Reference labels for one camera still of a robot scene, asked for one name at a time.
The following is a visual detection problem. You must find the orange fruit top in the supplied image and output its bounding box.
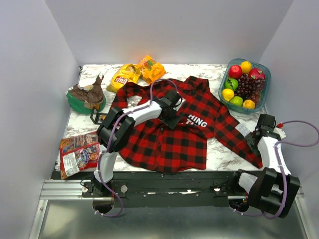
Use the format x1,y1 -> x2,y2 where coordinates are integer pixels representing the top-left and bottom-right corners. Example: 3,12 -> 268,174
240,61 -> 252,74

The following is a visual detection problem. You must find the red apple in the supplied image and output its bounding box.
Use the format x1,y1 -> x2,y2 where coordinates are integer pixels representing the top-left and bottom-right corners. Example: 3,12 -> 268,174
228,65 -> 243,79

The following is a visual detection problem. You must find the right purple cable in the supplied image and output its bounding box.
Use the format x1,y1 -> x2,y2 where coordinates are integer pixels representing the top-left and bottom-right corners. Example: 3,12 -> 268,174
261,120 -> 319,220

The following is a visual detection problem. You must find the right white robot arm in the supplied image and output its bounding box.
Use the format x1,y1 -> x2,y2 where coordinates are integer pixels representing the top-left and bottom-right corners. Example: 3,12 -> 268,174
229,114 -> 301,218

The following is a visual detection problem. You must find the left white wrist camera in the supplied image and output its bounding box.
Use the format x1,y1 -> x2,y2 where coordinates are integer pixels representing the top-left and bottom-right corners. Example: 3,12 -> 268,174
173,98 -> 185,112

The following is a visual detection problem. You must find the red candy snack bag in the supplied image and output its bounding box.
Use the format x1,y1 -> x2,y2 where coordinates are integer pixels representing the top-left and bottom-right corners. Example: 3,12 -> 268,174
59,131 -> 100,180

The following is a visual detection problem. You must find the orange fruit bottom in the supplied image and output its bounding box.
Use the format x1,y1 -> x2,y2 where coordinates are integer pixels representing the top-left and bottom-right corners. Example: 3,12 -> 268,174
242,99 -> 256,109

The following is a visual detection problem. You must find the light green lime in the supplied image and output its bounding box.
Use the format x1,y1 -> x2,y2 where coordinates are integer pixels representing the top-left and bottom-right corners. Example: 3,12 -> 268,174
229,96 -> 243,107

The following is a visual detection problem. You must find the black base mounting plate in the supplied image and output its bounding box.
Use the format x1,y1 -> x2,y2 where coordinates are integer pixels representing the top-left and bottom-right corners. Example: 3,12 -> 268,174
48,171 -> 248,209

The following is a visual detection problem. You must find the orange fruit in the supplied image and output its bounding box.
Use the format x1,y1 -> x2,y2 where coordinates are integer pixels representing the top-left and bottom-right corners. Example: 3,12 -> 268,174
242,99 -> 256,109
240,61 -> 252,74

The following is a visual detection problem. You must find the black brooch display stand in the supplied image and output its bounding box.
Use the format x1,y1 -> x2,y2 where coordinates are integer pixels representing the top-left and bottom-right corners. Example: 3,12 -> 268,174
90,107 -> 107,125

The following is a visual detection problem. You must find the purple cable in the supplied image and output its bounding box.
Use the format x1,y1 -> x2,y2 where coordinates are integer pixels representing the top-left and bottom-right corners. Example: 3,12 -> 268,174
261,120 -> 319,220
97,79 -> 179,190

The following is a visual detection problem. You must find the purple grape bunch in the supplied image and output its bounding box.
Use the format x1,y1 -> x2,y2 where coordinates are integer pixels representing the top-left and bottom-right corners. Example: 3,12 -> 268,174
235,74 -> 265,104

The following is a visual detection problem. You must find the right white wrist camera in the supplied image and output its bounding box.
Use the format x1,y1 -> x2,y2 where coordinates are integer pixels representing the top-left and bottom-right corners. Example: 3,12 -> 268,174
273,127 -> 287,139

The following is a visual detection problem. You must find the red dragon fruit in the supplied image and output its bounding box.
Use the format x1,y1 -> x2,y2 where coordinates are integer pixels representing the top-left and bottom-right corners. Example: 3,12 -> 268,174
248,68 -> 266,82

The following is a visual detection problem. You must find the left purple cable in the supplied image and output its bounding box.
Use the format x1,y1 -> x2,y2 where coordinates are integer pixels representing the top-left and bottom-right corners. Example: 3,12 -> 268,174
97,79 -> 179,190

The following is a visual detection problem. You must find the yellow lemon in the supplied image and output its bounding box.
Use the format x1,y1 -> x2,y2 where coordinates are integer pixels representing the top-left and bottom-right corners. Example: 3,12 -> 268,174
222,88 -> 235,102

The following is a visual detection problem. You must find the orange snack bag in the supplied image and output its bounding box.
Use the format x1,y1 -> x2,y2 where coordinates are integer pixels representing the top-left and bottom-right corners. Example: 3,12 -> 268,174
137,55 -> 166,84

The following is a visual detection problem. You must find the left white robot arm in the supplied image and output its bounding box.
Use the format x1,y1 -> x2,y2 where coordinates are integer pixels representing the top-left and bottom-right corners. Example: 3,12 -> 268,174
93,90 -> 185,197

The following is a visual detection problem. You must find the red black plaid shirt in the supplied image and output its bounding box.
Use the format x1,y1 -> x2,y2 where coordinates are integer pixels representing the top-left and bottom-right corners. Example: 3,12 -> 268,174
112,76 -> 262,173

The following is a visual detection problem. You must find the green bowl with brown paper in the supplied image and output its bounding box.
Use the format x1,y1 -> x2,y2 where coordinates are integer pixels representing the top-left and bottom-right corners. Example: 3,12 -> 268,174
66,75 -> 106,115

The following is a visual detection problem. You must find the yellow Lays chips bag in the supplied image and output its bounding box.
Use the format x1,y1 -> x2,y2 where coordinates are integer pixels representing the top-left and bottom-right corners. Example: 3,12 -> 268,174
106,63 -> 141,93

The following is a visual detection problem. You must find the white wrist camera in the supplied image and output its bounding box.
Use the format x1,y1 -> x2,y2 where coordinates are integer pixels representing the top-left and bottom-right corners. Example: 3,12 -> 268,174
173,98 -> 185,112
273,127 -> 287,139

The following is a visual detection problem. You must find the teal plastic fruit container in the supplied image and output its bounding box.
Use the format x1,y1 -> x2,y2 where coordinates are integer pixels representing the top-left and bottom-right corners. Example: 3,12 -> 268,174
218,58 -> 271,114

